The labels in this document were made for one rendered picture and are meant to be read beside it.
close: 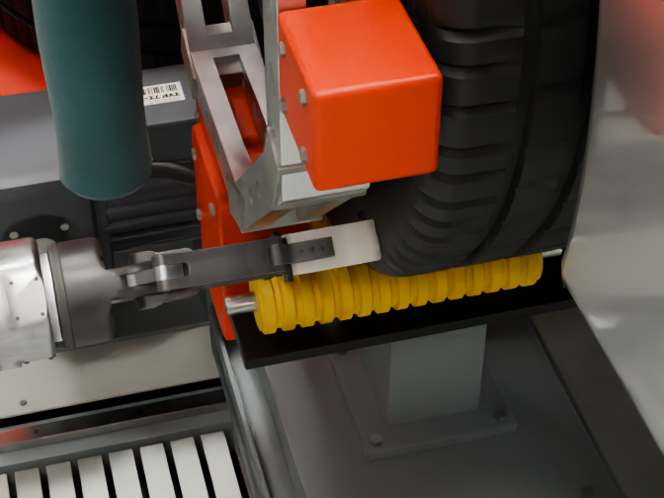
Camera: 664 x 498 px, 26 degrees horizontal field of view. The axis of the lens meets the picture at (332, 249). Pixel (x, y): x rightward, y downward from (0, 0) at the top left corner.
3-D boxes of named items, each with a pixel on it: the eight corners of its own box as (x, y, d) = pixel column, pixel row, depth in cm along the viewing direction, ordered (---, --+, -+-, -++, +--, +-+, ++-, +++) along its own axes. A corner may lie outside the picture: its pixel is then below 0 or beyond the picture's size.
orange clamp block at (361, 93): (395, 88, 90) (440, 175, 84) (273, 107, 89) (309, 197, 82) (398, -9, 85) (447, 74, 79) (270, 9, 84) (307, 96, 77)
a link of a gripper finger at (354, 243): (280, 235, 105) (282, 234, 104) (373, 219, 106) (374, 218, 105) (288, 276, 105) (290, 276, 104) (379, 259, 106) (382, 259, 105)
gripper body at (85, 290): (61, 350, 105) (186, 327, 107) (60, 349, 97) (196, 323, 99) (43, 249, 106) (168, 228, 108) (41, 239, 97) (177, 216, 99)
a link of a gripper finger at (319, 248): (261, 248, 104) (267, 245, 101) (328, 236, 105) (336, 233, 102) (265, 269, 104) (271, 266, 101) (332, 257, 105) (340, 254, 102)
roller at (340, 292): (567, 292, 125) (575, 242, 121) (234, 355, 119) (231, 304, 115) (543, 249, 129) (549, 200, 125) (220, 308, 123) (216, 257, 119)
